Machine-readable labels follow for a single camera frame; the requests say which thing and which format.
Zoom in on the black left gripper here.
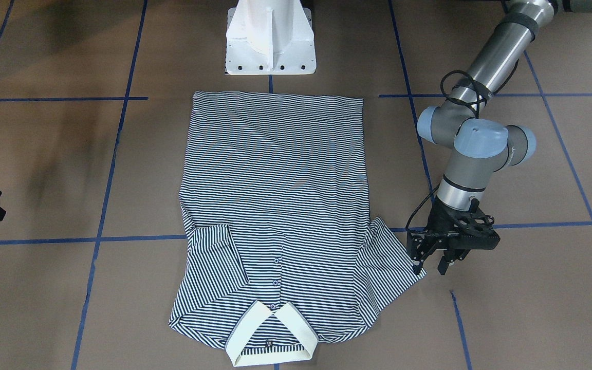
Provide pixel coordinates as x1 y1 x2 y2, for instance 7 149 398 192
407 198 501 275

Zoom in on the navy white striped polo shirt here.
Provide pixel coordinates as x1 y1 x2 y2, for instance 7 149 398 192
169 91 426 367

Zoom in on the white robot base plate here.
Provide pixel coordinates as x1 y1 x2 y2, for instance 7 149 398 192
224 1 317 76

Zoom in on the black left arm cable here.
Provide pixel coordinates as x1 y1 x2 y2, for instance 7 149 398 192
405 70 492 232

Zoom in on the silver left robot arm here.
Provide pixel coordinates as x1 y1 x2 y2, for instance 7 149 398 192
406 1 592 275

